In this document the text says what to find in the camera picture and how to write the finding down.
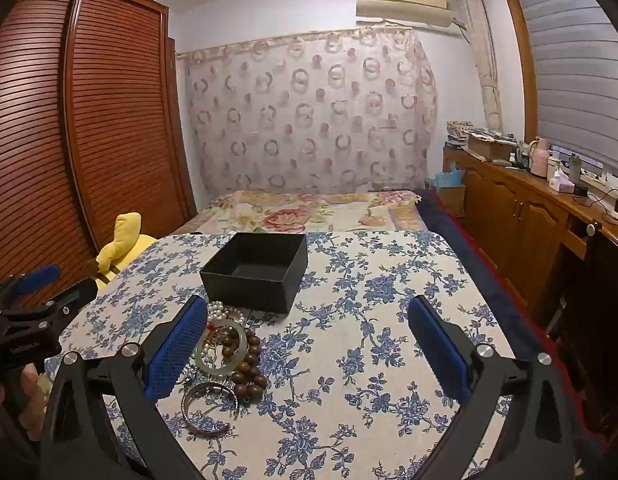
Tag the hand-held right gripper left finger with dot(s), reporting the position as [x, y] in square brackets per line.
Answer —
[174, 350]

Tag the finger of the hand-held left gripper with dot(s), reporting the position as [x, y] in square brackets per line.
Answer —
[36, 278]
[74, 293]

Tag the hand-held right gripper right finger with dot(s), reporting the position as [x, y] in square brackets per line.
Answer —
[439, 355]

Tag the pale jade bangle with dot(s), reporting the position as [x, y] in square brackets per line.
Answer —
[215, 369]

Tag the silver bangle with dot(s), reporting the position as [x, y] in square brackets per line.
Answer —
[209, 430]

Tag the black jewelry box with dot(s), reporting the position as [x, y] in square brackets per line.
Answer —
[249, 290]

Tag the person's left hand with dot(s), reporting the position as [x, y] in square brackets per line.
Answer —
[31, 395]

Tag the yellow plush toy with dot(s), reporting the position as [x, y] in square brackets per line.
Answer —
[124, 245]

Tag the blue floral tablecloth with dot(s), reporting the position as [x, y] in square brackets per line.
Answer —
[339, 360]

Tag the brown slatted wardrobe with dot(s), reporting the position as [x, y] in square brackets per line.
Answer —
[89, 135]

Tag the wooden sideboard cabinet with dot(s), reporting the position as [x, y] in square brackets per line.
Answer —
[514, 210]

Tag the blue tissue box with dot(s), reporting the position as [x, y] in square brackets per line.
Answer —
[446, 180]

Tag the pink floral bed blanket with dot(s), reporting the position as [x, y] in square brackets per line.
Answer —
[289, 215]

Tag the pink tissue box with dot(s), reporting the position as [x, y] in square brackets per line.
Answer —
[560, 183]

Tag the cardboard box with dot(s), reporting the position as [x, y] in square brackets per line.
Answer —
[489, 149]

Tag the white jar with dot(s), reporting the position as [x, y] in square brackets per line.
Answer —
[554, 167]

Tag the pink thermos jug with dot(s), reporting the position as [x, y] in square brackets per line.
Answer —
[540, 157]

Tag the patterned cloth bag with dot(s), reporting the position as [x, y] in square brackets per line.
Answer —
[461, 131]

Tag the white power strip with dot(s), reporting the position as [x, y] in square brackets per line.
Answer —
[595, 177]

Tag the cream lace window curtain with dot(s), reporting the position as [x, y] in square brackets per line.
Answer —
[489, 85]

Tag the grey window blind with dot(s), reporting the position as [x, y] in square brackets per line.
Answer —
[579, 85]

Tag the wooden window frame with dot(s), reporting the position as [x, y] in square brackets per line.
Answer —
[516, 35]

